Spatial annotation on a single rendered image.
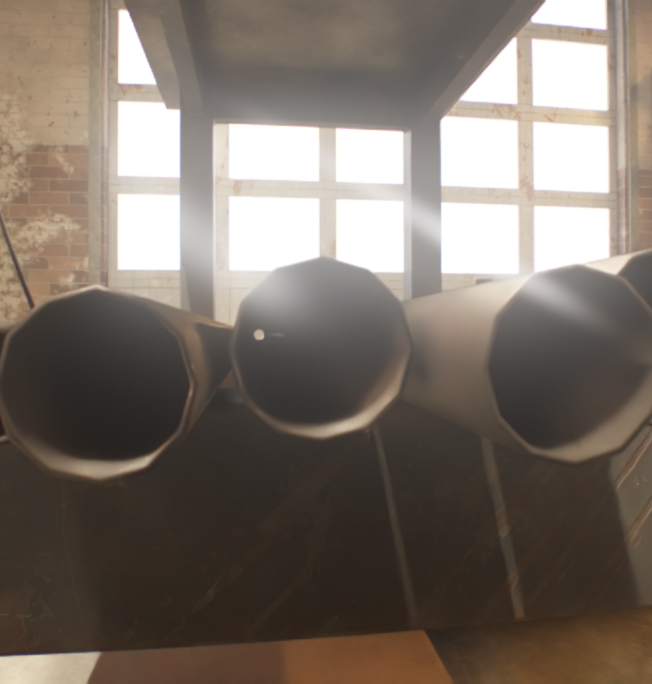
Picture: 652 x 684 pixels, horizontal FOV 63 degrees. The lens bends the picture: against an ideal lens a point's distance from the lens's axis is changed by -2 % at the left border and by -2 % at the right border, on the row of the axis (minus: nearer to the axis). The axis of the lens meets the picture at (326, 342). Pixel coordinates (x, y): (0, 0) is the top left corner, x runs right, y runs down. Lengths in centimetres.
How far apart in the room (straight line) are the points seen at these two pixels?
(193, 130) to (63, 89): 236
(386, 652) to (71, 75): 361
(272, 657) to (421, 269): 116
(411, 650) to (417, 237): 116
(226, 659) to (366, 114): 132
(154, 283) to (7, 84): 140
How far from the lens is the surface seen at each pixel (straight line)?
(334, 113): 147
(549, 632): 49
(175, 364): 19
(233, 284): 338
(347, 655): 35
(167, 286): 341
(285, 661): 35
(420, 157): 146
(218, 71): 142
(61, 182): 357
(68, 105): 370
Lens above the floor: 23
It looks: 1 degrees down
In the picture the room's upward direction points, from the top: straight up
